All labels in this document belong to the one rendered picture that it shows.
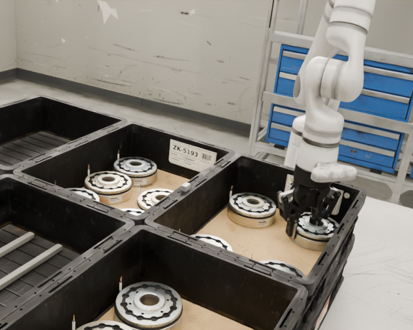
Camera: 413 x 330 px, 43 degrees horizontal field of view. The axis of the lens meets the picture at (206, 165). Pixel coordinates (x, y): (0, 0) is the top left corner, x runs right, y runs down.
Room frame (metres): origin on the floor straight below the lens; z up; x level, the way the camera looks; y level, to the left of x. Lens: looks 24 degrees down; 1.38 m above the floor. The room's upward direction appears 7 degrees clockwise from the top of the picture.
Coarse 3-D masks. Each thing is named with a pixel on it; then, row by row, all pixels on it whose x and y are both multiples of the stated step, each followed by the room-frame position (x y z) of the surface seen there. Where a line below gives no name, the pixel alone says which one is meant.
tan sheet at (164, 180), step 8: (160, 176) 1.15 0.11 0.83; (168, 176) 1.16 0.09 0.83; (176, 176) 1.16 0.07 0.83; (152, 184) 1.10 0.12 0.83; (160, 184) 1.11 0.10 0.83; (168, 184) 1.11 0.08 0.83; (176, 184) 1.12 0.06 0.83; (136, 192) 1.05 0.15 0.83; (128, 200) 1.01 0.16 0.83; (136, 200) 1.02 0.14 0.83; (120, 208) 0.97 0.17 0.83; (128, 208) 0.98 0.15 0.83
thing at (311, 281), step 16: (256, 160) 1.09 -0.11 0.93; (208, 176) 0.97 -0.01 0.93; (192, 192) 0.89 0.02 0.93; (160, 208) 0.81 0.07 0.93; (352, 208) 0.90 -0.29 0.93; (144, 224) 0.76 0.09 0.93; (352, 224) 0.88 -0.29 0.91; (192, 240) 0.72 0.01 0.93; (336, 240) 0.77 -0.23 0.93; (240, 256) 0.69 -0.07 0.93; (320, 256) 0.72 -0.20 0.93; (272, 272) 0.66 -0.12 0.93; (320, 272) 0.67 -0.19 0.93
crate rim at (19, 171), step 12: (108, 132) 1.15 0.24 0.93; (168, 132) 1.19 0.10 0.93; (84, 144) 1.06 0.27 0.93; (204, 144) 1.14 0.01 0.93; (48, 156) 0.97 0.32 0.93; (228, 156) 1.08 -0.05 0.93; (24, 168) 0.91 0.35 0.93; (36, 180) 0.86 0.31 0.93; (192, 180) 0.95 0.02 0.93; (72, 192) 0.83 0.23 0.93; (180, 192) 0.88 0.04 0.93; (96, 204) 0.80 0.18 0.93; (156, 204) 0.83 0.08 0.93; (132, 216) 0.77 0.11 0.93; (144, 216) 0.78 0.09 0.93
